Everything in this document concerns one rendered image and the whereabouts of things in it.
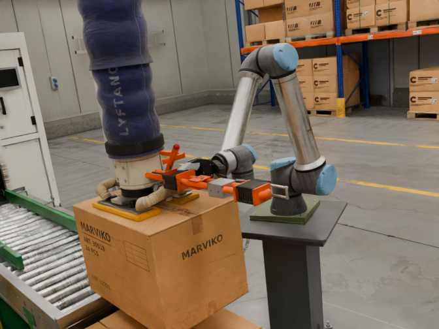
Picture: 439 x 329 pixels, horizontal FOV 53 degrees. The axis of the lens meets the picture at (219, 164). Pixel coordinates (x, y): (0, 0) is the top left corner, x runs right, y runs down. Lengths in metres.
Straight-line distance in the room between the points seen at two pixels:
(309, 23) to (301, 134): 7.78
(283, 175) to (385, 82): 8.31
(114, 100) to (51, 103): 9.79
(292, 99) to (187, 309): 0.97
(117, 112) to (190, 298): 0.71
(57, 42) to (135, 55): 9.97
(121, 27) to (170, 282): 0.89
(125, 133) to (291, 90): 0.74
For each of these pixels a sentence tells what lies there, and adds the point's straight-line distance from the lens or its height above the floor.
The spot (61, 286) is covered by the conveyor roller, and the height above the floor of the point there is 0.54.
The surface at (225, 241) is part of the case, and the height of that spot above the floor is 0.93.
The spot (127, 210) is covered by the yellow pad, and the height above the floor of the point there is 1.09.
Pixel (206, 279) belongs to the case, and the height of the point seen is 0.82.
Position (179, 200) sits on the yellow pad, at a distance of 1.67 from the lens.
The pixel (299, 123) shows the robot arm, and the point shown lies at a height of 1.27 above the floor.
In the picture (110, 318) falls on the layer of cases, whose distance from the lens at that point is 2.07.
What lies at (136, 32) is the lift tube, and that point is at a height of 1.71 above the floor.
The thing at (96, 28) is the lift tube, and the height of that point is 1.74.
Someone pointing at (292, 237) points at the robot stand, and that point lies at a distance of 2.07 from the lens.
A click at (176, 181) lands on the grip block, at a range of 1.49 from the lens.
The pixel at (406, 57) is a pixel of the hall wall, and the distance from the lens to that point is 10.19.
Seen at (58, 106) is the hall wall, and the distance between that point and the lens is 11.45.
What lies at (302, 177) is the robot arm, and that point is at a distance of 2.08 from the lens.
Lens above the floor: 1.62
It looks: 15 degrees down
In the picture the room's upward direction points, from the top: 7 degrees counter-clockwise
